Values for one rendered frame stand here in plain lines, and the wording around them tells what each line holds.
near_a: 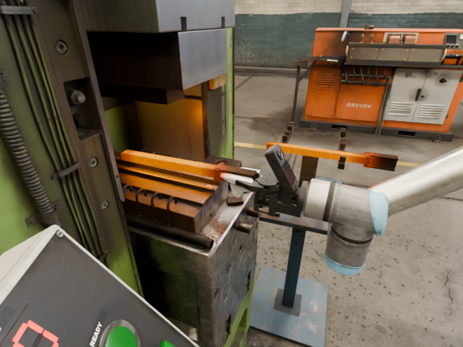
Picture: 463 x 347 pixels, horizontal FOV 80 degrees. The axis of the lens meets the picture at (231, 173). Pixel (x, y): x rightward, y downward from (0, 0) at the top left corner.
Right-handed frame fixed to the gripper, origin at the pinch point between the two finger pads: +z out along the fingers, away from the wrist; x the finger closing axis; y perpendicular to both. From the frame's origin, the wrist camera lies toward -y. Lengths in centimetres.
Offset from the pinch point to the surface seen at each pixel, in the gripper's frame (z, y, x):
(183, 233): 4.8, 10.1, -14.6
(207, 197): 3.2, 5.5, -5.4
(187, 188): 10.0, 5.6, -3.7
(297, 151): -12.0, 6.1, 33.1
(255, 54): 233, 59, 726
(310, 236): -19, 104, 107
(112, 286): -4.3, -7.8, -42.1
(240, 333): -1, 89, 12
